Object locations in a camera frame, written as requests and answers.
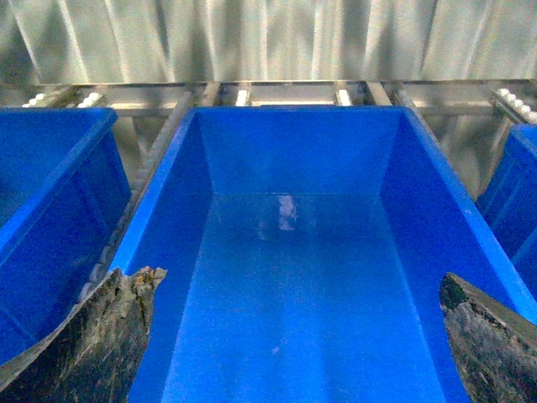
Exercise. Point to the blue plastic bin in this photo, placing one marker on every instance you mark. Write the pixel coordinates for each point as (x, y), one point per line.
(509, 202)
(63, 190)
(304, 249)

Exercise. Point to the blue left plastic bin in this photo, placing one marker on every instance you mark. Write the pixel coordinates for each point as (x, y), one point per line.
(63, 190)

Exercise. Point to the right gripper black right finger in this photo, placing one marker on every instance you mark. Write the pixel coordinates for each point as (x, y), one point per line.
(493, 347)

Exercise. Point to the metal roller rack frame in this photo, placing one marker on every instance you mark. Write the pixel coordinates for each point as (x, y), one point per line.
(461, 118)

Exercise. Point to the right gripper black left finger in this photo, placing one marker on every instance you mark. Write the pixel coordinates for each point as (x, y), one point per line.
(95, 353)

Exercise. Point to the blue right plastic bin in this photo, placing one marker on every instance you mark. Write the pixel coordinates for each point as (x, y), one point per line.
(509, 202)

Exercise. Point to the blue middle plastic bin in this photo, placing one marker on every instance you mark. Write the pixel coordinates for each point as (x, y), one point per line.
(304, 249)

